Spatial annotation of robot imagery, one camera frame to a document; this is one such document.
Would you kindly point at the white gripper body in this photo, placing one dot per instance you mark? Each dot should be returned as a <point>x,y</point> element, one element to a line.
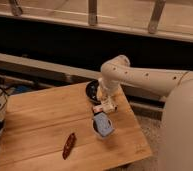
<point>102,95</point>

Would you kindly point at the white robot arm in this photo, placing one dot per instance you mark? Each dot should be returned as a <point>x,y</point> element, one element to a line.
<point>176,144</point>

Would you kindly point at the black ceramic bowl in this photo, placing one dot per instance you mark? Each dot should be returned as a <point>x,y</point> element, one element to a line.
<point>91,91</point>

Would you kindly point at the red brown oblong object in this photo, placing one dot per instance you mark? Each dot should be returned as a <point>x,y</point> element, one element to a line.
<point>69,145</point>

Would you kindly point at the wooden board table top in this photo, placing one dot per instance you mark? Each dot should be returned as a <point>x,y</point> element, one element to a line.
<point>38,124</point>

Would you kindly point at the middle metal rail post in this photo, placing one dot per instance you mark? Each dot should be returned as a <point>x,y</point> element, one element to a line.
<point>92,12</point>

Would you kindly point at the metal rail post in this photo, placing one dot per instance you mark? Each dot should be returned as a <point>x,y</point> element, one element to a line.
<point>156,15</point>
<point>15,8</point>
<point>92,12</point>

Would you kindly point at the right metal rail post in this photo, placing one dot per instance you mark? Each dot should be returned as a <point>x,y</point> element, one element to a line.
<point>156,15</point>

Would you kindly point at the left metal rail post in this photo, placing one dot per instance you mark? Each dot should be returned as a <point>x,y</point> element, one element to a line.
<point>15,8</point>

